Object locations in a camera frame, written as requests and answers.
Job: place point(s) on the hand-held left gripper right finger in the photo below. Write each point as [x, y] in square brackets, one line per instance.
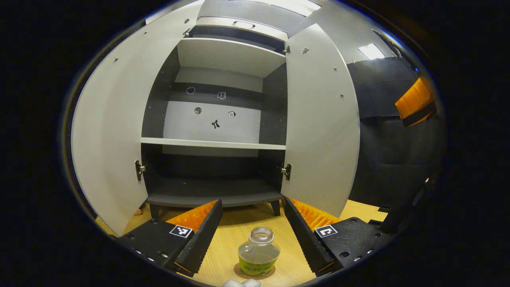
[305, 239]

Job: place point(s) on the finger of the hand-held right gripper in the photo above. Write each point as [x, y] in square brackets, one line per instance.
[414, 99]

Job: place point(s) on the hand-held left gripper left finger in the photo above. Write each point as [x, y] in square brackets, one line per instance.
[201, 239]

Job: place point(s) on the green label clear bottle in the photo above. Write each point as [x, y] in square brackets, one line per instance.
[259, 253]

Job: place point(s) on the round brown coaster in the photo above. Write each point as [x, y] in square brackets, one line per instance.
[238, 272]

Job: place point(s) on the grey cabinet door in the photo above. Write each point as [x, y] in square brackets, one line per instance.
[318, 131]
[115, 131]

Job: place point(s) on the small ceiling light panel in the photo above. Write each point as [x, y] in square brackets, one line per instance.
[371, 51]

